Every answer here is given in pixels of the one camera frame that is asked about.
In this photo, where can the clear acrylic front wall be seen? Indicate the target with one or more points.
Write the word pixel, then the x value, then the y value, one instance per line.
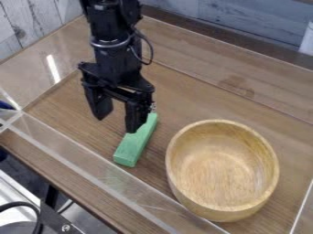
pixel 120 199

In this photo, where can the green rectangular block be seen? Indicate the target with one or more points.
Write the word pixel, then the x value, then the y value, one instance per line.
pixel 134 142

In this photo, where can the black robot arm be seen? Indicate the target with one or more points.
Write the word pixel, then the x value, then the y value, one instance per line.
pixel 112 19

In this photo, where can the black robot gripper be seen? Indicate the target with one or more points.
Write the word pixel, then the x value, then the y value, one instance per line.
pixel 115 76

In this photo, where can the black metal stand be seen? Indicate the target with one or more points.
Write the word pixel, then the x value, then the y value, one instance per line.
pixel 52 220

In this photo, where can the brown wooden bowl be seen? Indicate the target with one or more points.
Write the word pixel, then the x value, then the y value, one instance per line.
pixel 222 169

